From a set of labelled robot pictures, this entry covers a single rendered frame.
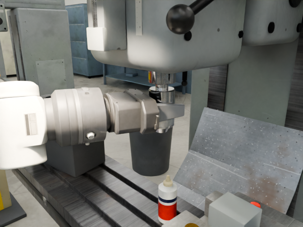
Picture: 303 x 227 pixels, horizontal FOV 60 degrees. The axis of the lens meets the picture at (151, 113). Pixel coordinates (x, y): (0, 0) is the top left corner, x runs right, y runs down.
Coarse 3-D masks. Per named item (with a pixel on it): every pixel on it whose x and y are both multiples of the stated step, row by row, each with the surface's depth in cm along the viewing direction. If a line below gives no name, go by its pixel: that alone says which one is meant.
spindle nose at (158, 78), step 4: (152, 72) 43; (156, 72) 43; (152, 76) 44; (156, 76) 43; (160, 76) 43; (164, 76) 43; (168, 76) 43; (172, 76) 44; (148, 80) 45; (152, 80) 44; (156, 80) 43; (160, 80) 43; (164, 80) 43; (168, 80) 43; (172, 80) 44; (160, 84) 43; (164, 84) 43
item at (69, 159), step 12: (48, 96) 82; (48, 144) 78; (84, 144) 75; (96, 144) 79; (48, 156) 80; (60, 156) 76; (72, 156) 72; (84, 156) 75; (96, 156) 80; (60, 168) 77; (72, 168) 74; (84, 168) 76
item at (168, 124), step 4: (152, 96) 45; (172, 96) 45; (156, 100) 44; (160, 100) 44; (164, 100) 44; (168, 100) 44; (172, 100) 45; (168, 120) 46; (172, 120) 46; (160, 124) 46; (164, 124) 46; (168, 124) 46; (172, 124) 47; (160, 128) 46; (164, 128) 46
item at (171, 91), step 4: (152, 88) 46; (168, 88) 46; (172, 88) 46; (148, 92) 46; (152, 92) 44; (156, 92) 44; (160, 92) 44; (164, 92) 44; (168, 92) 44; (172, 92) 45; (156, 96) 44; (160, 96) 44; (164, 96) 44; (168, 96) 44
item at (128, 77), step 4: (104, 64) 660; (104, 68) 662; (124, 68) 707; (104, 72) 665; (124, 72) 710; (104, 76) 668; (108, 76) 660; (112, 76) 660; (116, 76) 660; (120, 76) 660; (124, 76) 660; (128, 76) 660; (132, 76) 653; (136, 76) 660; (140, 76) 660; (104, 80) 671; (124, 80) 614; (128, 80) 608; (132, 80) 608; (136, 80) 608; (140, 80) 608; (144, 80) 608; (104, 84) 675; (144, 84) 566; (148, 84) 564; (152, 84) 564; (172, 84) 564; (176, 84) 564; (180, 84) 564; (184, 88) 571; (184, 92) 574
